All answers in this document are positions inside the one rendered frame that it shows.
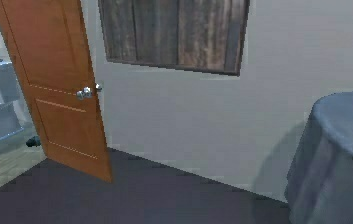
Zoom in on white shelf unit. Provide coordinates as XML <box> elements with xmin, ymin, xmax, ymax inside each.
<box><xmin>0</xmin><ymin>46</ymin><xmax>26</xmax><ymax>152</ymax></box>

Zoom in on small dark object on floor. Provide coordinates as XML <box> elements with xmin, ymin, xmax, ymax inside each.
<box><xmin>25</xmin><ymin>135</ymin><xmax>42</xmax><ymax>148</ymax></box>

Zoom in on orange wooden room door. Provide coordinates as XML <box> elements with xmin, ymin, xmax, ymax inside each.
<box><xmin>0</xmin><ymin>0</ymin><xmax>113</xmax><ymax>183</ymax></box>

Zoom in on grey cloth covered round table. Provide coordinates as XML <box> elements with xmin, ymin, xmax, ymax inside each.
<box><xmin>284</xmin><ymin>90</ymin><xmax>353</xmax><ymax>224</ymax></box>

